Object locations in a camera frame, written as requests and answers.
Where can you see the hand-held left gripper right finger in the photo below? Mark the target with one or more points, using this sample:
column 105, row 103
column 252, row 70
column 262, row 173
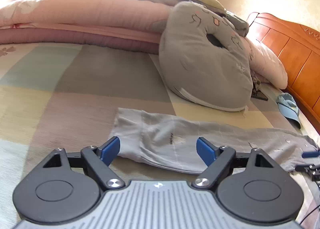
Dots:
column 206, row 150

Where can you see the blue cap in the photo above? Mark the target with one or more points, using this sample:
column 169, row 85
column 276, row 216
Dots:
column 287, row 109

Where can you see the folded grey-green cloth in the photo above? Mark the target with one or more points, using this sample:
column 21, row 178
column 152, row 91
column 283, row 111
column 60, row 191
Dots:
column 237, row 21

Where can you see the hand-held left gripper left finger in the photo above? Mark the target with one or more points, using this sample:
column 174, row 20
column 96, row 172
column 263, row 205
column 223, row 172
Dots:
column 111, row 149

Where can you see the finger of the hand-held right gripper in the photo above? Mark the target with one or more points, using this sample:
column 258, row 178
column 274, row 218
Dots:
column 310, row 154
column 305, row 168

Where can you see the black hair clip with flower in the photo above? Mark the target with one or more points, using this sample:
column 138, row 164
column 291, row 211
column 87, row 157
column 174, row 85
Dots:
column 260, row 95

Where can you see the pink folded quilt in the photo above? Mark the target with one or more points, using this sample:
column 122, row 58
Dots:
column 87, row 16

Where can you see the grey pants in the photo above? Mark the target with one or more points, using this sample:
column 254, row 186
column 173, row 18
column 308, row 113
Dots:
column 162, row 139

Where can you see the wooden bed headboard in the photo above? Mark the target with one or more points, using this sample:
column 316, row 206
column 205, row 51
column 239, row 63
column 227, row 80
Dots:
column 295, row 51

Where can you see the grey cat face cushion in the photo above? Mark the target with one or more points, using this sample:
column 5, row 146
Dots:
column 200, row 69

